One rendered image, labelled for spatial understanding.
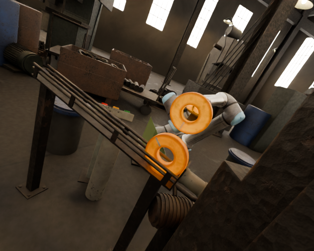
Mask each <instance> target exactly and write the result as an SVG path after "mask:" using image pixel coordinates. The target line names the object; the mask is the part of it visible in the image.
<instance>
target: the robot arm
mask: <svg viewBox="0 0 314 251"><path fill-rule="evenodd" d="M204 96H205V97H206V98H207V99H208V100H209V101H210V103H211V105H212V106H217V107H220V108H222V109H223V111H224V112H223V113H222V114H220V115H219V116H217V117H215V118H214V119H212V120H211V122H210V124H209V125H208V127H207V128H206V129H205V130H203V131H202V132H200V133H197V134H184V133H183V132H181V131H179V130H178V129H177V128H176V127H175V126H174V125H173V123H172V121H171V118H170V107H171V105H172V103H173V101H174V100H175V99H176V98H177V97H178V96H176V94H175V93H174V92H172V93H168V94H166V95H165V96H164V97H163V99H162V102H163V105H164V107H165V109H166V112H167V114H168V117H169V119H170V120H168V123H169V124H168V125H165V126H158V127H156V130H157V133H158V134H160V133H164V132H168V133H172V134H175V135H177V136H178V137H179V138H181V139H182V140H183V142H184V143H185V144H186V146H187V149H188V151H191V148H192V147H193V145H194V144H195V143H197V142H199V141H201V140H203V139H205V138H207V137H208V136H210V135H212V134H214V133H216V132H218V131H220V130H222V129H223V128H225V127H227V126H230V125H232V126H234V125H236V124H238V123H240V122H241V121H242V120H243V119H244V118H245V115H244V113H243V111H242V110H241V108H240V106H239V105H238V103H237V101H236V100H235V99H234V98H233V97H232V96H231V95H229V94H228V93H225V92H219V93H217V94H216V95H204ZM184 109H187V112H185V113H184V112H183V115H184V117H185V118H186V119H187V120H188V121H195V120H197V118H198V115H199V112H198V109H197V108H196V107H195V106H193V105H187V106H186V107H185V108H184Z"/></svg>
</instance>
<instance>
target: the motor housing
mask: <svg viewBox="0 0 314 251"><path fill-rule="evenodd" d="M194 203H195V202H192V201H191V200H190V199H188V198H186V197H180V196H173V195H171V194H166V193H157V194H156V196H155V198H154V200H153V201H152V203H151V205H150V207H149V210H148V218H149V222H150V223H151V225H152V226H153V227H155V228H156V229H158V230H157V232H156V233H155V235H154V237H153V238H152V240H151V242H150V243H149V245H148V246H147V248H146V250H145V251H162V250H163V248H164V247H165V245H166V244H167V242H168V241H169V239H170V238H171V237H172V235H173V234H174V232H175V231H176V229H177V228H178V226H179V225H180V223H181V222H182V220H183V219H184V218H185V216H186V215H187V213H188V212H189V210H190V209H191V207H192V206H193V204H194Z"/></svg>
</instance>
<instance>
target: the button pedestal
mask: <svg viewBox="0 0 314 251"><path fill-rule="evenodd" d="M100 105H102V106H103V107H104V108H105V109H107V110H108V111H109V112H111V113H112V114H113V115H114V116H116V117H117V118H118V119H120V120H121V119H123V120H127V121H130V122H132V121H133V117H134V115H133V114H130V113H128V112H125V111H121V110H118V109H115V108H113V107H110V106H106V105H103V104H100ZM96 107H98V106H97V105H96ZM98 108H99V109H100V110H101V111H103V110H102V109H101V108H100V107H98ZM103 112H104V113H105V114H107V113H106V112H105V111H103ZM107 115H108V116H109V117H110V118H112V117H111V116H110V115H109V114H107ZM105 119H107V118H106V117H105ZM112 119H113V120H114V121H115V122H117V121H116V120H115V119H114V118H112ZM107 120H108V119H107ZM108 121H109V122H110V123H112V122H111V121H110V120H108ZM117 123H118V124H119V122H117ZM112 124H113V123H112ZM113 125H114V126H115V127H117V126H116V125H115V124H113ZM117 128H118V127H117ZM103 137H104V136H103V135H102V134H101V133H100V134H99V137H98V140H97V143H96V146H95V150H94V153H93V156H92V159H91V162H90V166H89V167H84V166H83V169H82V171H81V174H80V176H79V179H78V182H82V183H87V184H88V183H89V180H90V177H91V174H92V171H93V168H94V165H95V161H96V158H97V155H98V152H99V149H100V146H101V143H102V140H103Z"/></svg>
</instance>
